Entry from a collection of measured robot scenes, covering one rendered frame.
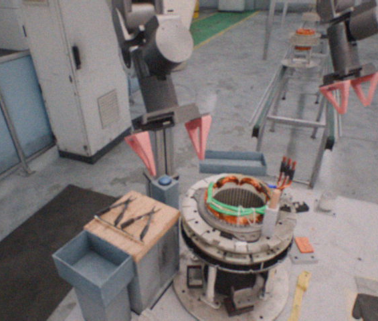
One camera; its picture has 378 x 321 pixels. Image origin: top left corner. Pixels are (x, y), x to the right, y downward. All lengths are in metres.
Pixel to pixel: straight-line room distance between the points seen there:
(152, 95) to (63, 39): 2.32
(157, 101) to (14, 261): 2.04
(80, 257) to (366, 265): 0.97
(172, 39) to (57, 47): 2.43
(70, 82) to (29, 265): 1.52
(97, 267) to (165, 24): 0.65
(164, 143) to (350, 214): 0.86
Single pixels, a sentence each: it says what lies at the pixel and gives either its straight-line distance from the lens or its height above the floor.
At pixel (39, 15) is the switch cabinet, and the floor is 1.37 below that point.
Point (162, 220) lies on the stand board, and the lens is 0.86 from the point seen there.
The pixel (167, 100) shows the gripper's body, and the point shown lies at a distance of 0.49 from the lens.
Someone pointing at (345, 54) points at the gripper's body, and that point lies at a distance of 0.83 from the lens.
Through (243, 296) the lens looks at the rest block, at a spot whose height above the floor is 0.84.
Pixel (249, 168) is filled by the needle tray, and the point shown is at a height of 1.05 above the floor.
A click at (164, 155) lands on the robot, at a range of 1.20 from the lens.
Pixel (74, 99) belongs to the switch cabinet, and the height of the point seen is 0.69.
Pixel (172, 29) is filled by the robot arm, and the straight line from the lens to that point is 0.45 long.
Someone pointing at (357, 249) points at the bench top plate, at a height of 0.78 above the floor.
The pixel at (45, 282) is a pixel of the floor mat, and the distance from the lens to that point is 2.20.
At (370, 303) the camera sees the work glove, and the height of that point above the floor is 0.80.
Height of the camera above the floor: 1.65
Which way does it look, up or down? 33 degrees down
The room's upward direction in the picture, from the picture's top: straight up
